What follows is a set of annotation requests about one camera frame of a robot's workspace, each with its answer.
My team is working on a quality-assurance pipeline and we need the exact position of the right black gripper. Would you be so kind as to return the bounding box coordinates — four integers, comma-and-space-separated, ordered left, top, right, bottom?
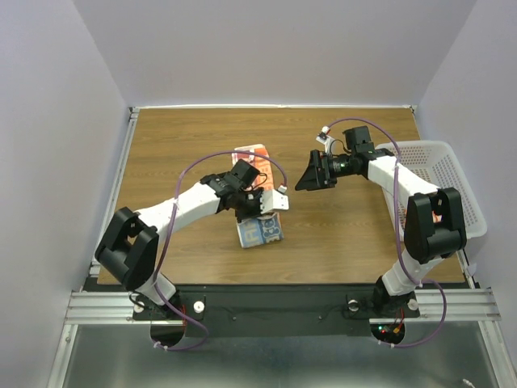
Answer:
295, 149, 356, 190

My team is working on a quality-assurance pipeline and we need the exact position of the lettered beige towel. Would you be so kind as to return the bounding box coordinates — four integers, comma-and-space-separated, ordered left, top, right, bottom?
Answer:
231, 144, 284, 249

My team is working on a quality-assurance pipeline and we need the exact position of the orange flower towel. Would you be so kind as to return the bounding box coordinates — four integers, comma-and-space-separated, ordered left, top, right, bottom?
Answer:
431, 208, 442, 223

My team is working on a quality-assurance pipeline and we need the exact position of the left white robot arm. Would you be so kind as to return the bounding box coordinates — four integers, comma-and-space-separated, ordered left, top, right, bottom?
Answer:
95, 159, 277, 318

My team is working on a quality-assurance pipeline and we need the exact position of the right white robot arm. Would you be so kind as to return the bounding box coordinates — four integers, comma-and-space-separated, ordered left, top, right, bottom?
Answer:
295, 126, 467, 315

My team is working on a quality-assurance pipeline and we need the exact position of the white plastic basket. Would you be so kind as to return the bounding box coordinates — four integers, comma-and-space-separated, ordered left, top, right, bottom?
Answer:
375, 140, 488, 243

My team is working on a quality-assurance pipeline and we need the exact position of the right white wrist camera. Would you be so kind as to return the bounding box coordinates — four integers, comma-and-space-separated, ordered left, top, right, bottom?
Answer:
316, 126, 343, 155

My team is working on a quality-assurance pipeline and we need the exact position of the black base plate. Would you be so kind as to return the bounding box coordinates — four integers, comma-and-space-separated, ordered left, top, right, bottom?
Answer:
132, 283, 421, 339

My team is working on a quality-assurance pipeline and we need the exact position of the aluminium rail frame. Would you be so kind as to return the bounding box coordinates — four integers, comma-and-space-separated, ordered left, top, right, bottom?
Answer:
48, 108, 516, 387

